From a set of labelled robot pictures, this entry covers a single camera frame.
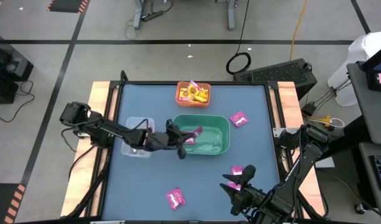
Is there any black floor cable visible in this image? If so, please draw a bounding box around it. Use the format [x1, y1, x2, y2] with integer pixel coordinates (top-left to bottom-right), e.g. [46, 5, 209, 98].
[0, 80, 36, 123]

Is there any orange plastic bin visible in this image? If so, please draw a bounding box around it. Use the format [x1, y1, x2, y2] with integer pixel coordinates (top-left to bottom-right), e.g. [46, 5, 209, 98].
[175, 81, 212, 109]

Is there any black table frame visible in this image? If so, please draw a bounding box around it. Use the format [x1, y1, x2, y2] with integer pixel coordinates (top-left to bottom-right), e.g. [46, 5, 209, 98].
[98, 79, 293, 224]

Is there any black orange-striped floor mat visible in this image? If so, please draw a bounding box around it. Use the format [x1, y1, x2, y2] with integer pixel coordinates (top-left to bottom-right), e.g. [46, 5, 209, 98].
[0, 182, 27, 224]
[47, 0, 90, 14]

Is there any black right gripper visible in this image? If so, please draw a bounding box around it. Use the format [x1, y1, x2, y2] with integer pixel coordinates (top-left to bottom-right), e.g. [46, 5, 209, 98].
[219, 164, 269, 217]

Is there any black equipment box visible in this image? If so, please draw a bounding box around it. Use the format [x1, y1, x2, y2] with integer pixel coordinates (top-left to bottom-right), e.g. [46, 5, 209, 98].
[0, 29, 35, 105]

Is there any white paper sign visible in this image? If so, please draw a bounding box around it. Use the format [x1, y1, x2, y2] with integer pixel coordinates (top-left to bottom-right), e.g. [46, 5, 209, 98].
[316, 156, 336, 169]

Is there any clear plastic bin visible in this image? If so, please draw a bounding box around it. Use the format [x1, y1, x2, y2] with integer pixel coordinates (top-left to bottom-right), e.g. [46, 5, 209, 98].
[121, 116, 156, 159]

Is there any white plastic bag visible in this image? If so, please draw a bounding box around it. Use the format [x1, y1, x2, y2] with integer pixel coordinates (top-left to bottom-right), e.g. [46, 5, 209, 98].
[326, 31, 381, 107]

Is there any black diagonal brace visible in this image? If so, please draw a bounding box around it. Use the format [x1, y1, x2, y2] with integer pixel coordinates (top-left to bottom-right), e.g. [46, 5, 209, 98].
[275, 149, 329, 220]
[65, 148, 112, 218]

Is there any grey desk leg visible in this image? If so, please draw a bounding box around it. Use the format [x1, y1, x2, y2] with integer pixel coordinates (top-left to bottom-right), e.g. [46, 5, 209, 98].
[226, 0, 237, 31]
[133, 0, 145, 30]

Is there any black power strip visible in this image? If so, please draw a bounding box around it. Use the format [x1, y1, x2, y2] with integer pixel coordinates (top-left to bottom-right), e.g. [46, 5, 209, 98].
[140, 10, 165, 23]

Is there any white cable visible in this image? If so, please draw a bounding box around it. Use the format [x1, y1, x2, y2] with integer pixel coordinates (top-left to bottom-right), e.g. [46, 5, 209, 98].
[301, 113, 346, 131]

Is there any black hanging coiled cable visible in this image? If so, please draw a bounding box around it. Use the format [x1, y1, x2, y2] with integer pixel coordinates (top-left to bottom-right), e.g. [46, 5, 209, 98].
[225, 0, 252, 76]

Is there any black monitor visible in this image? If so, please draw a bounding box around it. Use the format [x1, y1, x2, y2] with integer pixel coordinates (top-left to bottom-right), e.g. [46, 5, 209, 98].
[360, 42, 381, 94]

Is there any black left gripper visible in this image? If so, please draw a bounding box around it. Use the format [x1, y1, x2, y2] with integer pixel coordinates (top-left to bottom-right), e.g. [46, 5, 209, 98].
[145, 119, 196, 159]

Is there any green plastic bin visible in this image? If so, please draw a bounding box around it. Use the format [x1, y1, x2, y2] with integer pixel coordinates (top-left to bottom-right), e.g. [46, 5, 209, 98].
[170, 113, 231, 156]

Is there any yellow hanging cable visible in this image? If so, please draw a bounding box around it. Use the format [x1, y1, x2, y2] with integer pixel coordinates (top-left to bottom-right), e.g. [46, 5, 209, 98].
[289, 0, 310, 62]

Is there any grey desk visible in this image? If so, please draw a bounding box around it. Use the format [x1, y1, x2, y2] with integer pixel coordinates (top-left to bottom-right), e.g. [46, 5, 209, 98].
[346, 62, 381, 146]

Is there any black power adapter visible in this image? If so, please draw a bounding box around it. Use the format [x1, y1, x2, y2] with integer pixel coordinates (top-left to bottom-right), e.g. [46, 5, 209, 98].
[301, 103, 317, 116]

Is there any grey side table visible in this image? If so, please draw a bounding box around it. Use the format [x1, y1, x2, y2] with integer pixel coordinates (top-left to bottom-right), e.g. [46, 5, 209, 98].
[359, 142, 381, 218]

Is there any black computer tower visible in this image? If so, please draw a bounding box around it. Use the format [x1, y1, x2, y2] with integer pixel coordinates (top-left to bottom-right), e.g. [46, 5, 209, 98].
[232, 58, 318, 101]

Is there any wooden side board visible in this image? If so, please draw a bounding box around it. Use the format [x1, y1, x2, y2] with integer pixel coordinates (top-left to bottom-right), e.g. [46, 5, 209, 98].
[269, 81, 327, 218]
[60, 81, 120, 218]

